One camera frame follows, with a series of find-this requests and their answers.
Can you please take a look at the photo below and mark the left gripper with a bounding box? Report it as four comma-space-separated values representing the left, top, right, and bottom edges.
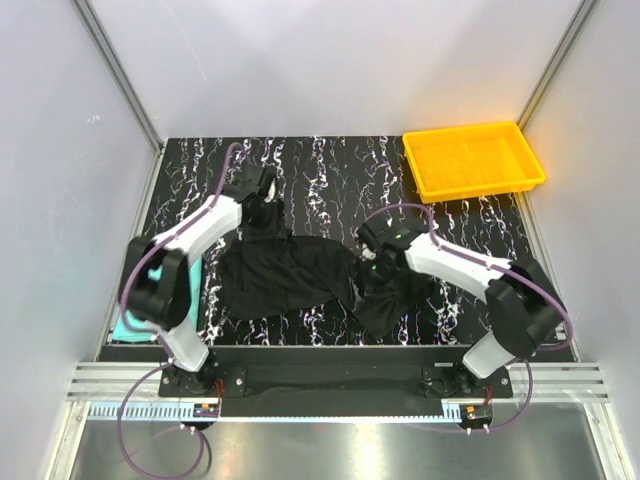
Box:
245, 198, 285, 246

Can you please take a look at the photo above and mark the black t shirt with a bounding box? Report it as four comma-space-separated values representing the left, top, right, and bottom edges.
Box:
217, 199, 435, 340

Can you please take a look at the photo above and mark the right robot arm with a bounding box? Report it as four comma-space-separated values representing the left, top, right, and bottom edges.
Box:
357, 219, 565, 398

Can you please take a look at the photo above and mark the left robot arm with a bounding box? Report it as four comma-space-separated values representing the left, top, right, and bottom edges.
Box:
119, 165, 278, 396

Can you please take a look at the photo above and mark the black marble pattern mat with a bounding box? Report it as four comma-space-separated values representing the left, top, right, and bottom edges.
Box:
140, 136, 533, 347

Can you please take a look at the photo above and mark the yellow plastic tray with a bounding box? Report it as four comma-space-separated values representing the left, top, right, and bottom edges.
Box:
402, 121, 547, 204

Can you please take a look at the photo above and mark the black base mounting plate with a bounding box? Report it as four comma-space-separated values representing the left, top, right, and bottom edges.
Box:
159, 346, 513, 400

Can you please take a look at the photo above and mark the folded teal t shirt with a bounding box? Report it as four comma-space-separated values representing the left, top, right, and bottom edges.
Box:
112, 250, 203, 343

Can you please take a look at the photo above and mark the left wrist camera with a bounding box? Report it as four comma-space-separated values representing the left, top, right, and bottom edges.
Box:
264, 180, 278, 203

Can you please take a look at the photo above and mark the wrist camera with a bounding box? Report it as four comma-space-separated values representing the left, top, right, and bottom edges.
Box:
361, 246, 376, 261
264, 180, 278, 203

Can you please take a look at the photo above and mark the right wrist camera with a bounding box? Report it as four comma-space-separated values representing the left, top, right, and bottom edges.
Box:
361, 246, 376, 261

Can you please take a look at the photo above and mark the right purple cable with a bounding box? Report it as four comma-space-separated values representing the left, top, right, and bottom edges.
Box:
364, 202, 574, 431

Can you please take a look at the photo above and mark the purple cable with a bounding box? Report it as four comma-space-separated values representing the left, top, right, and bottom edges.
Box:
364, 202, 574, 431
117, 143, 241, 476

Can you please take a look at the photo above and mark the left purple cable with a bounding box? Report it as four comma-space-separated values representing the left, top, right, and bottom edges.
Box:
117, 143, 241, 476

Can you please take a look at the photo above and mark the right aluminium frame post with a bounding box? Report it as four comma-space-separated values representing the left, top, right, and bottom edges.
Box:
517, 0, 600, 132

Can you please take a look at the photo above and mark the aluminium frame post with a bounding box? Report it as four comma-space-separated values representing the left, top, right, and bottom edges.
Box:
70, 0, 164, 154
517, 0, 600, 132

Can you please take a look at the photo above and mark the left aluminium frame post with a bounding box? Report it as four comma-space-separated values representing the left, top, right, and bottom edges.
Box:
70, 0, 164, 154

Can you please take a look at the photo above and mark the white slotted cable duct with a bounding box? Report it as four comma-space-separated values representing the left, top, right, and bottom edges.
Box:
88, 399, 461, 424

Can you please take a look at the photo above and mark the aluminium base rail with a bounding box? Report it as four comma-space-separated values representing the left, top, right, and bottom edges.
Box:
66, 362, 608, 403

